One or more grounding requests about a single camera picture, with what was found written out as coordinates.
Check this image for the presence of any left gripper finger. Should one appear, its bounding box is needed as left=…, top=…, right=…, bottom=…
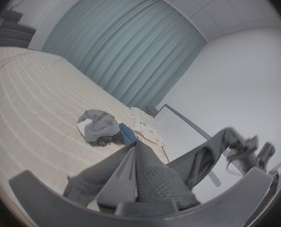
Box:
left=95, top=148, right=138, bottom=207

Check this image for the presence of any black T-shirt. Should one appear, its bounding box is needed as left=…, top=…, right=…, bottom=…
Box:
left=63, top=127, right=247, bottom=210

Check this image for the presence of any pile of clothes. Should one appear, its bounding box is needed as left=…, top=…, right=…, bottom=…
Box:
left=77, top=109, right=139, bottom=147

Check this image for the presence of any bed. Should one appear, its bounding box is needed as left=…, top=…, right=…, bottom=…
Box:
left=0, top=46, right=222, bottom=212

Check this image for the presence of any white printed pillow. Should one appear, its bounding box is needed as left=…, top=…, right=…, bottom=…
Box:
left=130, top=107, right=166, bottom=146

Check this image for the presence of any grey bedside table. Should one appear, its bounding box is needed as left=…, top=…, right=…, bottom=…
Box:
left=145, top=105, right=158, bottom=117

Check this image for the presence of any blue-green curtain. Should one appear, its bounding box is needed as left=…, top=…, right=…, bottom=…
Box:
left=41, top=0, right=158, bottom=72
left=81, top=0, right=207, bottom=109

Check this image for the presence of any black chest of drawers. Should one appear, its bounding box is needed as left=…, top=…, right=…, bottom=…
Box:
left=0, top=10, right=37, bottom=49

